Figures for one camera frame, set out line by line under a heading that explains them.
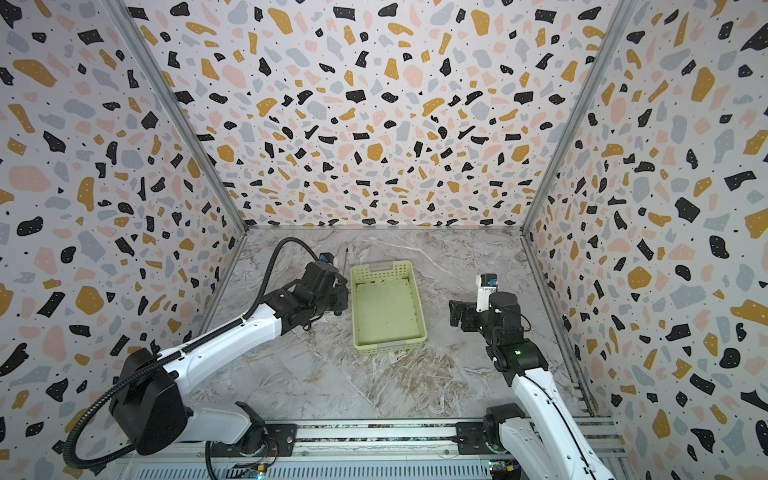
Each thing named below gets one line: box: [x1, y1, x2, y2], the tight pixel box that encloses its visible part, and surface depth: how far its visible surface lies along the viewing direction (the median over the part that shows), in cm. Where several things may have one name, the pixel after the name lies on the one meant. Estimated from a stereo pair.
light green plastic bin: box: [350, 260, 428, 355], surface depth 100 cm
